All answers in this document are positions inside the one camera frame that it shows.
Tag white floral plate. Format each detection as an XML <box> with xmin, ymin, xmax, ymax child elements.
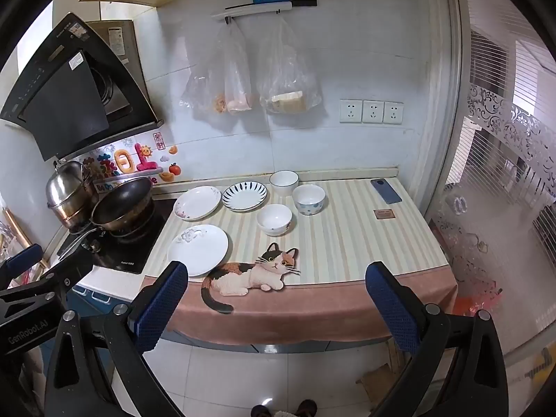
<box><xmin>167</xmin><ymin>224</ymin><xmax>229</xmax><ymax>277</ymax></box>
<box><xmin>173</xmin><ymin>186</ymin><xmax>222</xmax><ymax>221</ymax></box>

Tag white bowl with dark rim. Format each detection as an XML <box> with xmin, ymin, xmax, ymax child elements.
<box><xmin>269</xmin><ymin>170</ymin><xmax>300</xmax><ymax>197</ymax></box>

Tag white wall socket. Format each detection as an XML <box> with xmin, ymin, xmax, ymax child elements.
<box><xmin>362</xmin><ymin>100</ymin><xmax>385</xmax><ymax>124</ymax></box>
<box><xmin>340</xmin><ymin>99</ymin><xmax>363</xmax><ymax>123</ymax></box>
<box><xmin>383</xmin><ymin>101</ymin><xmax>404</xmax><ymax>125</ymax></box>

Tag patterned glass sliding door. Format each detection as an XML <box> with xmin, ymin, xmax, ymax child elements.
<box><xmin>428</xmin><ymin>0</ymin><xmax>556</xmax><ymax>357</ymax></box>

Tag beige food block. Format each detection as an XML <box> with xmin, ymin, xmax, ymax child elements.
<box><xmin>271</xmin><ymin>90</ymin><xmax>305</xmax><ymax>114</ymax></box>

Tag clear plastic bag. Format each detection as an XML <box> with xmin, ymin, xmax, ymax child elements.
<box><xmin>221</xmin><ymin>22</ymin><xmax>253</xmax><ymax>116</ymax></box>
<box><xmin>255</xmin><ymin>15</ymin><xmax>323</xmax><ymax>116</ymax></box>
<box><xmin>179</xmin><ymin>24</ymin><xmax>227</xmax><ymax>120</ymax></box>

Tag cardboard piece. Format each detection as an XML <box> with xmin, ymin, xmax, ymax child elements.
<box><xmin>356</xmin><ymin>339</ymin><xmax>409</xmax><ymax>409</ymax></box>

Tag white wall rack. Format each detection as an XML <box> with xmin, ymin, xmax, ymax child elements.
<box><xmin>211</xmin><ymin>1</ymin><xmax>293</xmax><ymax>20</ymax></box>

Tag stainless steel steamer pot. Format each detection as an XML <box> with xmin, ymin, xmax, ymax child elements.
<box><xmin>46</xmin><ymin>161</ymin><xmax>98</xmax><ymax>233</ymax></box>

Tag dark frying pan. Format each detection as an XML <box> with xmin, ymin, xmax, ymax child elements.
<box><xmin>56</xmin><ymin>177</ymin><xmax>155</xmax><ymax>261</ymax></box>

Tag wooden stick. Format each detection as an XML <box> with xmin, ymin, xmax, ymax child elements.
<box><xmin>0</xmin><ymin>208</ymin><xmax>50</xmax><ymax>270</ymax></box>

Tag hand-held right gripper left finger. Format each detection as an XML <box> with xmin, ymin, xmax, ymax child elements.
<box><xmin>43</xmin><ymin>261</ymin><xmax>189</xmax><ymax>417</ymax></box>

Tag blue striped white plate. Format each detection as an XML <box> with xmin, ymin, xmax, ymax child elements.
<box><xmin>222</xmin><ymin>181</ymin><xmax>268</xmax><ymax>212</ymax></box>

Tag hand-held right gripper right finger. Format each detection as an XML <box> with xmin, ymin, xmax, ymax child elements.
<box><xmin>365</xmin><ymin>261</ymin><xmax>509</xmax><ymax>417</ymax></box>

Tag black range hood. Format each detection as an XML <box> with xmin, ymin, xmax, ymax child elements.
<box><xmin>0</xmin><ymin>12</ymin><xmax>163</xmax><ymax>162</ymax></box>

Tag dark blue smartphone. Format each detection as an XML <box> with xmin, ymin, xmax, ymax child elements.
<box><xmin>370</xmin><ymin>178</ymin><xmax>403</xmax><ymax>205</ymax></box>

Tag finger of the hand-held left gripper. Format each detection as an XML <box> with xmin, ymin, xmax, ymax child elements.
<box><xmin>40</xmin><ymin>247</ymin><xmax>96</xmax><ymax>293</ymax></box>
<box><xmin>0</xmin><ymin>243</ymin><xmax>45</xmax><ymax>284</ymax></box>

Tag white bowl with blue dots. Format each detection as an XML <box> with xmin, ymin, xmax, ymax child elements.
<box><xmin>292</xmin><ymin>184</ymin><xmax>326</xmax><ymax>216</ymax></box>

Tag black induction cooktop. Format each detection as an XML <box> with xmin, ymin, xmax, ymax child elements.
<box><xmin>65</xmin><ymin>197</ymin><xmax>179</xmax><ymax>275</ymax></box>

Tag colourful wall sticker set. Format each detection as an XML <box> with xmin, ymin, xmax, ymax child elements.
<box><xmin>80</xmin><ymin>132</ymin><xmax>181</xmax><ymax>192</ymax></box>

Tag striped cat print mat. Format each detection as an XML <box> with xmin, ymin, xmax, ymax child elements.
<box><xmin>141</xmin><ymin>176</ymin><xmax>459</xmax><ymax>346</ymax></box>

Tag white floral bowl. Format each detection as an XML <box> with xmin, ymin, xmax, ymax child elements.
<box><xmin>256</xmin><ymin>204</ymin><xmax>293</xmax><ymax>236</ymax></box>

